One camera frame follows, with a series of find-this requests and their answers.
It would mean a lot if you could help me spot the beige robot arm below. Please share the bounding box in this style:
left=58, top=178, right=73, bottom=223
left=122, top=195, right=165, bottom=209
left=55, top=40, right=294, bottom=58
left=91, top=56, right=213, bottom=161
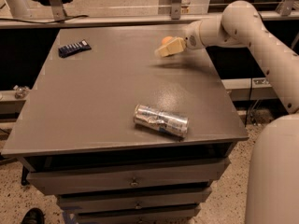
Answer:
left=156, top=0, right=299, bottom=224

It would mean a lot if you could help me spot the grey drawer cabinet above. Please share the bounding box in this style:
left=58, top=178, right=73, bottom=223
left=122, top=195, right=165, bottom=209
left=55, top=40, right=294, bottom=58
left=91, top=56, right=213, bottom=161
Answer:
left=1, top=23, right=249, bottom=224

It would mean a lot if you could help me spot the top grey drawer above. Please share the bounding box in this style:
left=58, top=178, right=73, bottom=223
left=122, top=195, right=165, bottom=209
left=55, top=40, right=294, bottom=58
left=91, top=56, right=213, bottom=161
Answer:
left=27, top=158, right=230, bottom=195

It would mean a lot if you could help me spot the grey metal rail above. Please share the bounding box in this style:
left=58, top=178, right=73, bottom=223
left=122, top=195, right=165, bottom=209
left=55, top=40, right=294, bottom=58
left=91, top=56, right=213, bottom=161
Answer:
left=0, top=10, right=299, bottom=30

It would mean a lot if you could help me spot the grey drawer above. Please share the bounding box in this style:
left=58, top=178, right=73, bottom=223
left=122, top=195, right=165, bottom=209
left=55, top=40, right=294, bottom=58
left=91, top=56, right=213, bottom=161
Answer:
left=76, top=204, right=200, bottom=224
left=58, top=187, right=211, bottom=214
left=27, top=158, right=230, bottom=195

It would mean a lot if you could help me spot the black shoe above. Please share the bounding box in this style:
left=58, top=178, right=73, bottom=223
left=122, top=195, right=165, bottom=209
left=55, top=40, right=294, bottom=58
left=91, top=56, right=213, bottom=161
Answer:
left=21, top=208, right=45, bottom=224

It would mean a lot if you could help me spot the blue rxbar blueberry wrapper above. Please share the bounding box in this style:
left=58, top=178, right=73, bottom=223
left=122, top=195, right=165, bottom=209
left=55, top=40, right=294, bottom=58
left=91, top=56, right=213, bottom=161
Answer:
left=58, top=40, right=92, bottom=58

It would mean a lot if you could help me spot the bottom grey drawer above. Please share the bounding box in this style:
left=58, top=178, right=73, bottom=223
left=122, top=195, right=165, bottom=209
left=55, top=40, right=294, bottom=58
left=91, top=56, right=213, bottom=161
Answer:
left=76, top=204, right=200, bottom=224

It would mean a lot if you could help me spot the small shiny crumpled object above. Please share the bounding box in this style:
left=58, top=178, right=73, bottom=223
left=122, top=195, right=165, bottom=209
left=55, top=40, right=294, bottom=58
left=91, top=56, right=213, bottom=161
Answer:
left=13, top=85, right=30, bottom=99

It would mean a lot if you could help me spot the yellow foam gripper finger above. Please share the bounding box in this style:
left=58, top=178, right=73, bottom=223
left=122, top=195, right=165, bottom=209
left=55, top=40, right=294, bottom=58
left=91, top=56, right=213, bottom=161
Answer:
left=154, top=36, right=186, bottom=57

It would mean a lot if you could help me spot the white pipe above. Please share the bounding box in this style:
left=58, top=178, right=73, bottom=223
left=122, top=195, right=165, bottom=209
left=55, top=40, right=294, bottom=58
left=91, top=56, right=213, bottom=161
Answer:
left=5, top=0, right=32, bottom=19

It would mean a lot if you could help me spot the black cable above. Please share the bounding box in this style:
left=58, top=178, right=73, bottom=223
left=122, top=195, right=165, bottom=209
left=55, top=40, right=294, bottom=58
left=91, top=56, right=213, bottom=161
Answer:
left=0, top=14, right=90, bottom=25

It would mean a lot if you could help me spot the crushed silver can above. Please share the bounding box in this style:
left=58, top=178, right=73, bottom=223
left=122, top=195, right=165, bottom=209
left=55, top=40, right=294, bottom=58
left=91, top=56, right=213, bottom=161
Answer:
left=134, top=105, right=189, bottom=138

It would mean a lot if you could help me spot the orange fruit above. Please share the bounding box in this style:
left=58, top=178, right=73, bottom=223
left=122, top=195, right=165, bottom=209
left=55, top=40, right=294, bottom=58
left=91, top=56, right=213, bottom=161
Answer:
left=162, top=36, right=173, bottom=45

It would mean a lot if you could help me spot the metal upright bracket centre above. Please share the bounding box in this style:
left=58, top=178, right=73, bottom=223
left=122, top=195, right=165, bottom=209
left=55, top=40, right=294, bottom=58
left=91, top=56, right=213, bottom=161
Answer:
left=170, top=0, right=181, bottom=20

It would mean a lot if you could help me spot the metal upright bracket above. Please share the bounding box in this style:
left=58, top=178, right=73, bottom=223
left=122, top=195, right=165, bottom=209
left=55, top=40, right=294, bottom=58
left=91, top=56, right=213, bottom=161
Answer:
left=170, top=0, right=181, bottom=20
left=49, top=0, right=66, bottom=21

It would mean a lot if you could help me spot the middle grey drawer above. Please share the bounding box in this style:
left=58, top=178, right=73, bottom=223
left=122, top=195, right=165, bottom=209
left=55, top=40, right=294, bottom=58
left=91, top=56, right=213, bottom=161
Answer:
left=58, top=187, right=211, bottom=214

